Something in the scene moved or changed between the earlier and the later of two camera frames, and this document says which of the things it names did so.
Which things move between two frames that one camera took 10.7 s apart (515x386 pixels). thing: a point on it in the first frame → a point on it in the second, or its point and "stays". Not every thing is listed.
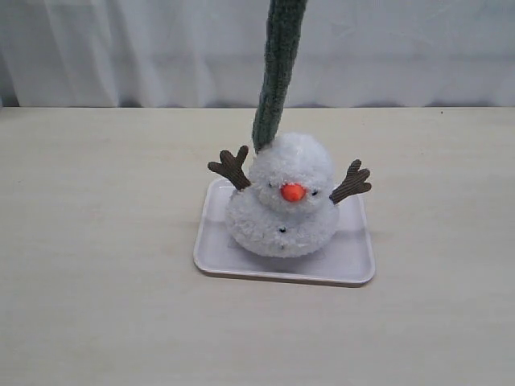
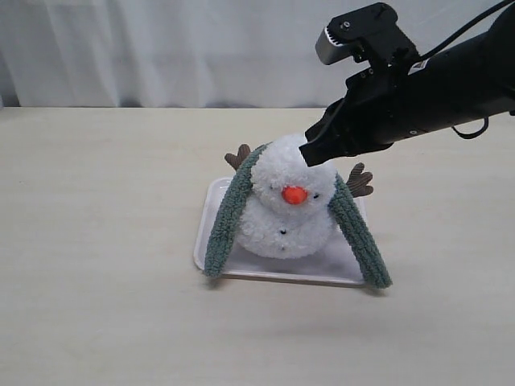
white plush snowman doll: (286, 208) stays
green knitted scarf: (285, 27) → (344, 203)
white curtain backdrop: (211, 54) stays
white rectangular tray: (348, 260) stays
